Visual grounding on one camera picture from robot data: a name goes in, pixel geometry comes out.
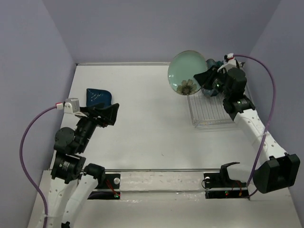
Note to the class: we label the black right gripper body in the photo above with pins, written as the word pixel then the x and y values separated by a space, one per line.
pixel 217 82

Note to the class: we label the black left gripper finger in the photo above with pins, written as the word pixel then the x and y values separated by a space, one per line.
pixel 92 110
pixel 109 114

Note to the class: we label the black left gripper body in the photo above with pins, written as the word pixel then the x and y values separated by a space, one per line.
pixel 96 119

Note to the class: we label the navy blue leaf-shaped dish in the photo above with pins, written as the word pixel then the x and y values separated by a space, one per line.
pixel 96 96

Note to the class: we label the small dark teal round plate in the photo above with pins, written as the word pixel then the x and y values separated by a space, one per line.
pixel 210 93

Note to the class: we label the light green flower plate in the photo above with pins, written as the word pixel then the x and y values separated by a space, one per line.
pixel 182 69

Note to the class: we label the teal scalloped plate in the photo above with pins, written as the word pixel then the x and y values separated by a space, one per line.
pixel 219 63

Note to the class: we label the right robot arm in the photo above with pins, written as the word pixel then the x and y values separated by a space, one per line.
pixel 274 168

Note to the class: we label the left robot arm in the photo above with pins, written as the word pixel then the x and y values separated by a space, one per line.
pixel 72 182

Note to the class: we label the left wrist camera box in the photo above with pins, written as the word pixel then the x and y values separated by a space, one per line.
pixel 72 106

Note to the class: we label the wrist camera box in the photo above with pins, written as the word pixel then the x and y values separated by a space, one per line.
pixel 72 106
pixel 229 63

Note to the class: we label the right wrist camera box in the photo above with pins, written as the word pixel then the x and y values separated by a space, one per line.
pixel 229 63

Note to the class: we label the metal wire dish rack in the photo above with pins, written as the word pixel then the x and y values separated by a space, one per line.
pixel 208 111

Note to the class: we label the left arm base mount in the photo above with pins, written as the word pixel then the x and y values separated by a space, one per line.
pixel 109 189

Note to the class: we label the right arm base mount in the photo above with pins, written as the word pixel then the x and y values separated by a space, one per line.
pixel 226 183

